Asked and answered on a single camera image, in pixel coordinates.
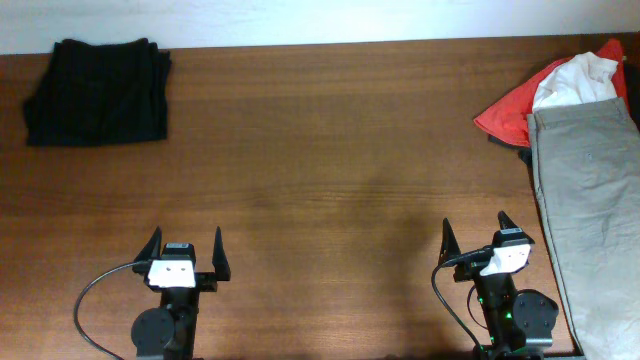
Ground folded black garment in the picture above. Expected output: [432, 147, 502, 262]
[23, 38, 172, 147]

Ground black garment under pile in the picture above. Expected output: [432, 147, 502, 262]
[488, 62, 640, 168]

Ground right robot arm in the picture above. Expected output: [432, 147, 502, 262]
[431, 211, 559, 360]

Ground khaki shorts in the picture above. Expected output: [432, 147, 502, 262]
[528, 98, 639, 359]

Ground white shirt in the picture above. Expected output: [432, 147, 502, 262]
[532, 52, 618, 112]

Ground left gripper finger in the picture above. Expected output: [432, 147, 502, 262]
[212, 227, 231, 281]
[134, 226, 162, 262]

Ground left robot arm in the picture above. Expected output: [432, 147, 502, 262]
[131, 228, 231, 360]

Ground red shirt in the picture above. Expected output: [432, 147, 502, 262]
[474, 38, 627, 147]

